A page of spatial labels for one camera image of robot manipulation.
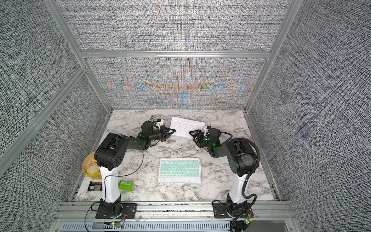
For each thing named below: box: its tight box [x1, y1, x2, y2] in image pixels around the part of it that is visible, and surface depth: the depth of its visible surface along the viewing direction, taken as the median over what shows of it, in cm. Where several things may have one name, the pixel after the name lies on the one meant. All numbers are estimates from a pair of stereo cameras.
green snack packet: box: [118, 179, 134, 192], surface depth 83 cm
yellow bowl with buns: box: [82, 151, 102, 180], surface depth 84 cm
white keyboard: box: [170, 116, 206, 139], surface depth 99 cm
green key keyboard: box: [157, 157, 202, 184], surface depth 86 cm
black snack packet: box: [87, 181, 103, 192], surface depth 81 cm
